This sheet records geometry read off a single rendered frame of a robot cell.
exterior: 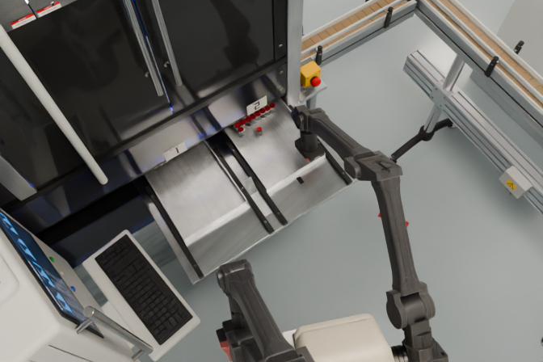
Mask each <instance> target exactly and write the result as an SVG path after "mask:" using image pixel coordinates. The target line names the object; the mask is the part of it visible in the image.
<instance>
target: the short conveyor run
mask: <svg viewBox="0 0 543 362"><path fill-rule="evenodd" d="M416 6H417V2H416V1H415V0H365V3H364V4H362V5H360V6H358V7H356V8H354V9H353V10H351V11H348V12H347V13H345V14H343V15H341V16H339V17H338V18H336V19H333V20H332V21H330V22H329V23H326V24H324V25H322V26H321V27H319V28H317V29H315V30H313V31H312V32H310V33H308V34H306V35H304V33H303V25H302V40H301V62H302V61H304V60H306V59H307V58H309V57H311V58H312V59H313V61H314V62H315V63H316V64H317V65H318V66H319V67H320V68H322V67H323V66H325V65H327V64H329V63H331V62H332V61H334V60H336V59H338V58H339V57H341V56H343V55H345V54H346V53H349V52H350V51H351V50H353V49H355V48H358V47H359V46H361V45H362V44H364V43H366V42H368V41H370V40H371V39H373V38H375V37H377V36H379V35H380V34H382V33H384V32H386V31H388V30H389V29H391V28H392V27H395V26H397V25H399V24H400V23H402V22H404V21H405V20H407V19H409V18H411V17H413V16H414V12H415V8H416Z"/></svg>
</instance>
